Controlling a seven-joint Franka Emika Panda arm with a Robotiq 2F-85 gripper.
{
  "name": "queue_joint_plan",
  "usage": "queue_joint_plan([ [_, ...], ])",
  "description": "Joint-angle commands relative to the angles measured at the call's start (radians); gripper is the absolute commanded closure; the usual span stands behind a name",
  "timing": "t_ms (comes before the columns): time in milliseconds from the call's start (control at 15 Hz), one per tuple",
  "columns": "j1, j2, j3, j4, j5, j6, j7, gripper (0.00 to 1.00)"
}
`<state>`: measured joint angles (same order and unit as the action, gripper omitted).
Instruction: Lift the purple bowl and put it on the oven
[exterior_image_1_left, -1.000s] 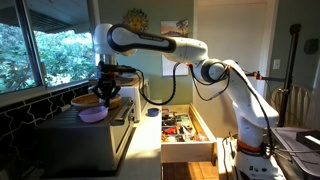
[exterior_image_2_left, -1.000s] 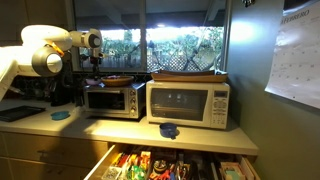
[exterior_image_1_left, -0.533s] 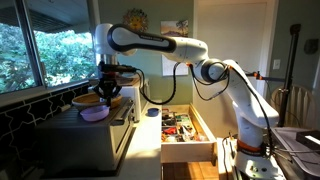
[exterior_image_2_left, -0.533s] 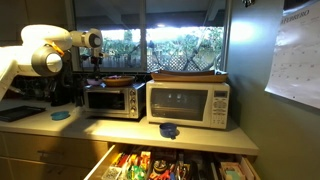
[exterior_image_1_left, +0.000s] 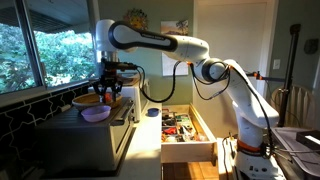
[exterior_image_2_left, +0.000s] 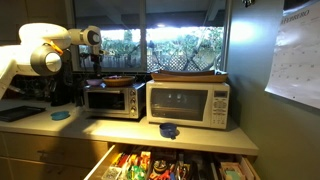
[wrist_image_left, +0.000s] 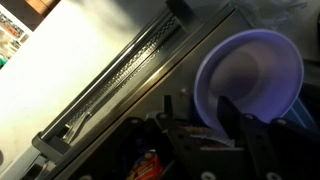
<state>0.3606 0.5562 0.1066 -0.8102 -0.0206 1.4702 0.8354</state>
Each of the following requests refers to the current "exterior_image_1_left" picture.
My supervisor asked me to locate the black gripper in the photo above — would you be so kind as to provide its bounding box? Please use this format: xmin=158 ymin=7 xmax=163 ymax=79
xmin=92 ymin=68 xmax=124 ymax=98

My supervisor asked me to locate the wooden bowl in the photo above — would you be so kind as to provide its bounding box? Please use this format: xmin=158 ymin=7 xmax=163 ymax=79
xmin=71 ymin=92 xmax=124 ymax=112

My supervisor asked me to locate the silver toaster oven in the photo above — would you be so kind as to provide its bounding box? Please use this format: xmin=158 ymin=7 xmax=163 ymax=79
xmin=34 ymin=97 xmax=137 ymax=174

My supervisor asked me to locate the white microwave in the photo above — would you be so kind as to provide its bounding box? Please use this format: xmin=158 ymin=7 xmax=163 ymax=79
xmin=87 ymin=77 xmax=151 ymax=123

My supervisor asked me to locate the small blue cup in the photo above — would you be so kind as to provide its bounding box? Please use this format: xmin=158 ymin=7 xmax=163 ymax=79
xmin=147 ymin=107 xmax=161 ymax=118

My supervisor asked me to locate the red tool in drawer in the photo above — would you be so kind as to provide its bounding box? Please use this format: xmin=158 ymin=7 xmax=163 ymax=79
xmin=164 ymin=127 xmax=178 ymax=136

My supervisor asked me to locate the open wooden drawer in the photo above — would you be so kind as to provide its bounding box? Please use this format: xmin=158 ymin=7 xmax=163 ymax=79
xmin=160 ymin=102 xmax=218 ymax=164

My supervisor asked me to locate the white door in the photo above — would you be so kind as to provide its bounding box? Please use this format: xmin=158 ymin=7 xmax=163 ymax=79
xmin=192 ymin=0 xmax=280 ymax=139

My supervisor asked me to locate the wooden spindle chair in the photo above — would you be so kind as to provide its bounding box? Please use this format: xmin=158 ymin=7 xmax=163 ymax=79
xmin=269 ymin=83 xmax=316 ymax=130

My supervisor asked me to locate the grey table mat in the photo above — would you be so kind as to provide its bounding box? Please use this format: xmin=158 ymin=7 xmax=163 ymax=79
xmin=270 ymin=126 xmax=320 ymax=178

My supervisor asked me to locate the black box on table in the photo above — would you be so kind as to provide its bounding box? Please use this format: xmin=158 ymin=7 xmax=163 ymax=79
xmin=295 ymin=129 xmax=320 ymax=152

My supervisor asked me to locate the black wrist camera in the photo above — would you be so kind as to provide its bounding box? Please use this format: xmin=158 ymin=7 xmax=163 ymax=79
xmin=99 ymin=59 xmax=139 ymax=73

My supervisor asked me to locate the white wall plug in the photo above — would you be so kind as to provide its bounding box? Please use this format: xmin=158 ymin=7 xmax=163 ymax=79
xmin=59 ymin=104 xmax=72 ymax=113

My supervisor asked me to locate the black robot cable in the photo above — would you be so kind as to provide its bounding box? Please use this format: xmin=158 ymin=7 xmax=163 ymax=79
xmin=135 ymin=60 xmax=183 ymax=104

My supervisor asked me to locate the paper wall calendar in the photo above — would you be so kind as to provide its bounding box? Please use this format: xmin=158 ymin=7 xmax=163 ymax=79
xmin=160 ymin=19 xmax=190 ymax=78

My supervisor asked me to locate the window frame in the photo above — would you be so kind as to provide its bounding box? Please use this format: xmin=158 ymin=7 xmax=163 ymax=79
xmin=0 ymin=0 xmax=108 ymax=108

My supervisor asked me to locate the sunflower wall decoration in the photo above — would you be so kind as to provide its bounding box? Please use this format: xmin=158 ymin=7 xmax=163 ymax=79
xmin=123 ymin=8 xmax=149 ymax=31

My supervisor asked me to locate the white light switch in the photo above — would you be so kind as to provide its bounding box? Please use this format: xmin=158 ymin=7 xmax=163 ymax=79
xmin=272 ymin=58 xmax=282 ymax=71

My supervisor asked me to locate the dark round wall ornament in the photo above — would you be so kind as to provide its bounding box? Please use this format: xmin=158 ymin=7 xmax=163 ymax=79
xmin=303 ymin=38 xmax=320 ymax=55

